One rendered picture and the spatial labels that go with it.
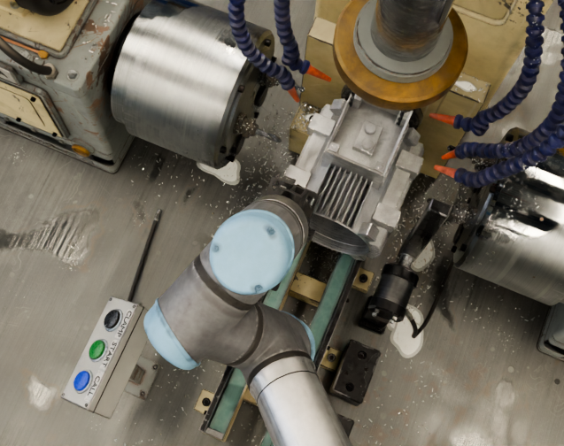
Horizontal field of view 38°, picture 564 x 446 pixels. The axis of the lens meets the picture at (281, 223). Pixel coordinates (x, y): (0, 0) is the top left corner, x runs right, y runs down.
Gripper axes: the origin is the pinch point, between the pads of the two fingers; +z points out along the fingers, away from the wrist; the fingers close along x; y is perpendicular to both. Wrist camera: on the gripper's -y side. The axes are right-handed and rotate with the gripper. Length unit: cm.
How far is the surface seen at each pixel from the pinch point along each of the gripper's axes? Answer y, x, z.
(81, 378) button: -31.4, 19.1, -16.5
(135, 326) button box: -22.5, 15.1, -11.9
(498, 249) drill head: 7.0, -31.0, 0.9
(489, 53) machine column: 34.1, -19.2, 18.6
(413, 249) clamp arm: 1.3, -19.5, 3.6
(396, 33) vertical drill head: 30.7, -5.3, -20.7
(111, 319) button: -22.9, 19.0, -11.8
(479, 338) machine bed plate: -13.9, -38.8, 24.9
